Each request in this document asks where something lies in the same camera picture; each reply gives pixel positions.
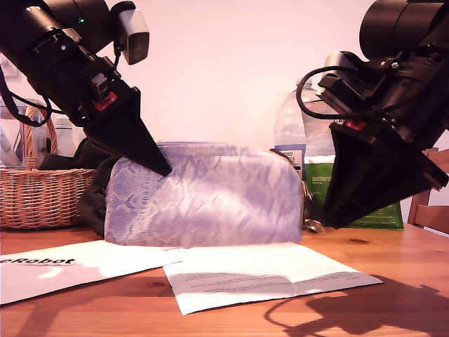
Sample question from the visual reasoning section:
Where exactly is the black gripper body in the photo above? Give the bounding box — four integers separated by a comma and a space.
317, 52, 449, 164
13, 30, 121, 129

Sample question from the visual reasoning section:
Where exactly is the black zipper pull tab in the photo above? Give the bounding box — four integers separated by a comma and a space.
300, 182, 326, 234

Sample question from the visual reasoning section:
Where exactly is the lilac snakeskin zip pouch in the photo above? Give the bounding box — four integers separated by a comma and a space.
104, 141, 306, 249

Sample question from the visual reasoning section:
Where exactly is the silver green Canagan food bag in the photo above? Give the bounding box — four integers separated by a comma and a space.
300, 100, 405, 232

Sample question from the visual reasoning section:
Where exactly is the wooden chair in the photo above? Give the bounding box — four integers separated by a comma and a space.
406, 147, 449, 236

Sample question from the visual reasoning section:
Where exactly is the small white bottle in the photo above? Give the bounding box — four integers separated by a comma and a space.
54, 118, 75, 159

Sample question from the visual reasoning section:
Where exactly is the large clear water bottle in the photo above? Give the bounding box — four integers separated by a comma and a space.
273, 79, 337, 183

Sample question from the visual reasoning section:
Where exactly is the dark jacket with grey lining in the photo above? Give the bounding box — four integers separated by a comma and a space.
39, 138, 299, 240

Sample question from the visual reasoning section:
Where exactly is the clear plastic jug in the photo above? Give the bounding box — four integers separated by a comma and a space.
0, 98, 48, 168

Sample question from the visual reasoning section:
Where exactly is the white LeRobot paper sheet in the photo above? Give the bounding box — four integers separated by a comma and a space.
0, 239, 189, 306

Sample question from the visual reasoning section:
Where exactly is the white printed letter sheet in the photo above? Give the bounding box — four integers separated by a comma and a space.
162, 242, 385, 316

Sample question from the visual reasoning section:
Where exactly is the black cable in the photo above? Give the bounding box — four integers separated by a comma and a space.
295, 66, 397, 122
0, 66, 64, 127

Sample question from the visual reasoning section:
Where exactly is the wicker basket with handle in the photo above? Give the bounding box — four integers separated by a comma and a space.
0, 103, 96, 231

